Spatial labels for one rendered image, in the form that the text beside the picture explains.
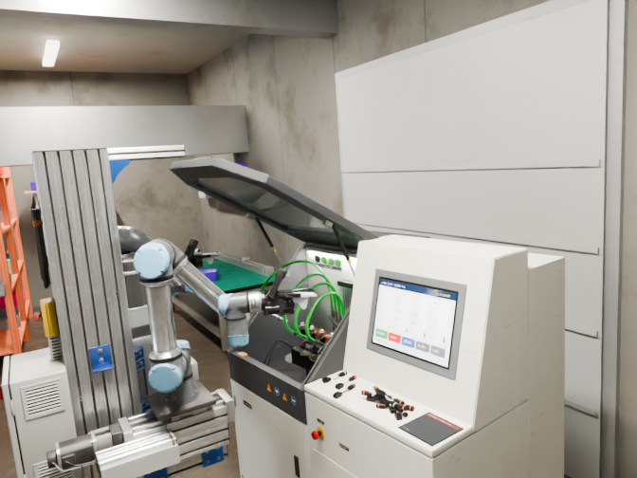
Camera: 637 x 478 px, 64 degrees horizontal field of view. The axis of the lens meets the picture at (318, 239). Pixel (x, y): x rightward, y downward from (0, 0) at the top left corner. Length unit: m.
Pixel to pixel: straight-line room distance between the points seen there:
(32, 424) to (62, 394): 0.14
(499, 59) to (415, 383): 2.04
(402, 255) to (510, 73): 1.54
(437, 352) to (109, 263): 1.29
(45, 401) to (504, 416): 1.68
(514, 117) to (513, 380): 1.69
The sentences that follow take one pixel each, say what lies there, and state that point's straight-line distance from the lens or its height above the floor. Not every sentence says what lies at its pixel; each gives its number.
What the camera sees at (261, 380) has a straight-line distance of 2.60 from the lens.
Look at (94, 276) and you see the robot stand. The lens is 2.12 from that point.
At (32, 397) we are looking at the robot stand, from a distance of 2.17.
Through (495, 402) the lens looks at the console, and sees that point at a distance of 2.04.
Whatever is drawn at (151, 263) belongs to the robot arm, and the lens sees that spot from 1.83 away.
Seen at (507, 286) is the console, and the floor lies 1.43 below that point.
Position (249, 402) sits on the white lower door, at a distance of 2.78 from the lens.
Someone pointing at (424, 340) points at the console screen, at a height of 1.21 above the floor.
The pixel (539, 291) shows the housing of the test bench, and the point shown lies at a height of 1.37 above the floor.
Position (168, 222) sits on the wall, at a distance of 8.74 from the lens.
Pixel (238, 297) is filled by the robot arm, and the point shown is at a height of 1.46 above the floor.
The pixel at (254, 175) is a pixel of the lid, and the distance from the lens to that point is 2.00.
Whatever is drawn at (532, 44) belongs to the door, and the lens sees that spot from 3.23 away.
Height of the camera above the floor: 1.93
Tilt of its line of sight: 9 degrees down
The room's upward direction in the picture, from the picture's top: 4 degrees counter-clockwise
